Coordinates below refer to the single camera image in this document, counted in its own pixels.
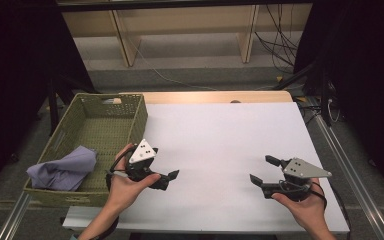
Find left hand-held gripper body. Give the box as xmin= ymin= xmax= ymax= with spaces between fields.
xmin=126 ymin=138 xmax=168 ymax=191

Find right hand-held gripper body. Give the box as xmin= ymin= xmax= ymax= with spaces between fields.
xmin=266 ymin=157 xmax=333 ymax=202

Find green woven basket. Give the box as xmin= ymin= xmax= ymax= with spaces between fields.
xmin=23 ymin=92 xmax=149 ymax=208

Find purple shorts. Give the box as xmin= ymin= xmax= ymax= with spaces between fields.
xmin=26 ymin=145 xmax=98 ymax=192

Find person's right hand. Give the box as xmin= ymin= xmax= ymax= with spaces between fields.
xmin=271 ymin=178 xmax=328 ymax=231

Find person's left hand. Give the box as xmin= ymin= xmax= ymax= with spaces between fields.
xmin=108 ymin=143 xmax=162 ymax=213

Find white table board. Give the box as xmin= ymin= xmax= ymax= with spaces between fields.
xmin=62 ymin=102 xmax=350 ymax=234

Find black metal stand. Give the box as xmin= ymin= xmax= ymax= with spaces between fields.
xmin=272 ymin=61 xmax=316 ymax=92
xmin=44 ymin=74 xmax=99 ymax=136

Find black curtain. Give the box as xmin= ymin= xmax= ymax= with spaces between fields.
xmin=0 ymin=0 xmax=96 ymax=201
xmin=293 ymin=0 xmax=384 ymax=204

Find beige wooden shelf unit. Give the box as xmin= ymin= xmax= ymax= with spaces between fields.
xmin=61 ymin=3 xmax=314 ymax=68

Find black crossbar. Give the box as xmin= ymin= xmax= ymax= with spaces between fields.
xmin=55 ymin=0 xmax=314 ymax=13

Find right hand-held gripper black cable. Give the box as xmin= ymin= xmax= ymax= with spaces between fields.
xmin=309 ymin=181 xmax=329 ymax=212

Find aluminium rail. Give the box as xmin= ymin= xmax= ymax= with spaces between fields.
xmin=308 ymin=96 xmax=384 ymax=240
xmin=0 ymin=191 xmax=34 ymax=240

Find looped white cable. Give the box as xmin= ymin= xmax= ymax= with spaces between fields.
xmin=326 ymin=97 xmax=342 ymax=124

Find bundle of black cables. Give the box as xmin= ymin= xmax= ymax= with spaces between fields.
xmin=254 ymin=3 xmax=301 ymax=73

